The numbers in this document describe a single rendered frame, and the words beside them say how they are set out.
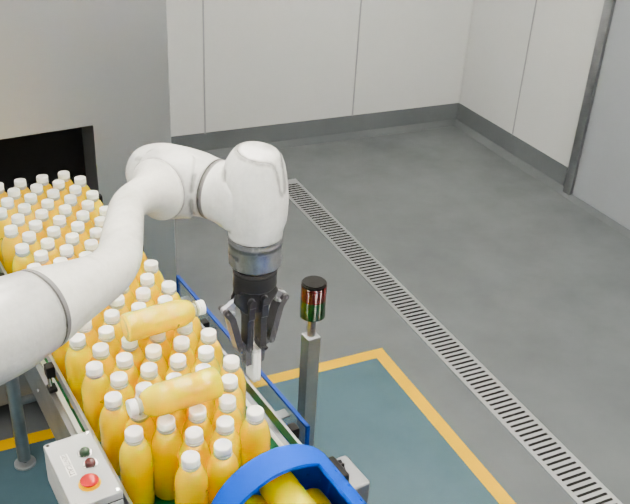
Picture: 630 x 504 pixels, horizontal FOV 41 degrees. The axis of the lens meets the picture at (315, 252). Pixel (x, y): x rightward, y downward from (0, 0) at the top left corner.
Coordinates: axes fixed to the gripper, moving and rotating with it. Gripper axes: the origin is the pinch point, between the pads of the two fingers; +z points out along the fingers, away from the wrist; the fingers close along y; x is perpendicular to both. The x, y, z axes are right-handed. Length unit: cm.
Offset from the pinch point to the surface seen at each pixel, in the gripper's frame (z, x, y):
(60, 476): 31.2, -20.9, 31.7
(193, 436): 30.3, -18.1, 4.3
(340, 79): 97, -379, -273
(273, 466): 17.9, 8.7, 0.2
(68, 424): 51, -58, 20
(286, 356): 141, -160, -104
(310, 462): 18.7, 10.4, -6.7
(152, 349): 30, -51, 0
